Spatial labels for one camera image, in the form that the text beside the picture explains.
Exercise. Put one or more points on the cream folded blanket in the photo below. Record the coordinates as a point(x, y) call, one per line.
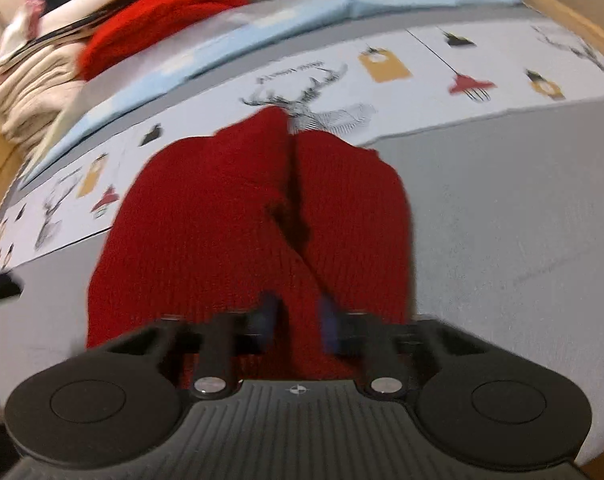
point(36, 92)

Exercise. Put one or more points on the light blue pillow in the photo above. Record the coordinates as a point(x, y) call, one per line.
point(158, 69)

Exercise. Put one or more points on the white folded bedding stack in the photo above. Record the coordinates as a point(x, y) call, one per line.
point(37, 23)

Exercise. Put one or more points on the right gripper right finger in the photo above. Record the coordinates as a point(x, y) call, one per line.
point(393, 361)

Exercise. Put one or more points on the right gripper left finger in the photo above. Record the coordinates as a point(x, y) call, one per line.
point(203, 358)

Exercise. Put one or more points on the bright red folded blanket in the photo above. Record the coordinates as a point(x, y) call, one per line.
point(140, 26)

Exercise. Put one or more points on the dark red knit sweater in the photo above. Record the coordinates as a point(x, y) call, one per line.
point(213, 224)

